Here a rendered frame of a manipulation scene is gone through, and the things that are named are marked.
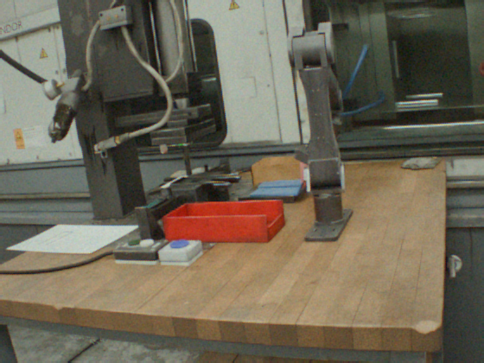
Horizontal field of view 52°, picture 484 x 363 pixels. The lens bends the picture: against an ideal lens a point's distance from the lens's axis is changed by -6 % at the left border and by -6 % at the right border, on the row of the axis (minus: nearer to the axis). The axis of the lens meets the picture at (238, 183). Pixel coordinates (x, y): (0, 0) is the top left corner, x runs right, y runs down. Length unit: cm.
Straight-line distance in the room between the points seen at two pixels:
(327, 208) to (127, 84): 63
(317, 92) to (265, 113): 90
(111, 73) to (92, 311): 72
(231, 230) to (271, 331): 40
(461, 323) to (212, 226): 118
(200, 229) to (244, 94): 94
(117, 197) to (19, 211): 147
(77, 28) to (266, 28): 75
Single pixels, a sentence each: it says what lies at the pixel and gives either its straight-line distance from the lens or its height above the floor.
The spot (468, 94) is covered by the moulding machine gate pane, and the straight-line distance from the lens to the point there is 179.
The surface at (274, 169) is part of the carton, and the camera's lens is 159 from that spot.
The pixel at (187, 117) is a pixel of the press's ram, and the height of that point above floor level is 116.
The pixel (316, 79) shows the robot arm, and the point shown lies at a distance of 110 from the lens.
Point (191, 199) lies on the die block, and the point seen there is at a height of 96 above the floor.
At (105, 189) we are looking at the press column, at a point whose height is 99.
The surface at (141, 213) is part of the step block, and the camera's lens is 121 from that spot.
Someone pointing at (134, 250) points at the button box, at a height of 93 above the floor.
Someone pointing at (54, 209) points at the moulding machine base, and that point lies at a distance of 271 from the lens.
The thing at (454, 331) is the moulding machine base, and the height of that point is 24.
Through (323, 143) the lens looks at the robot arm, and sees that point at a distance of 112.
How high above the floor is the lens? 126
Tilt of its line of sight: 12 degrees down
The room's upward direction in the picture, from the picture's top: 8 degrees counter-clockwise
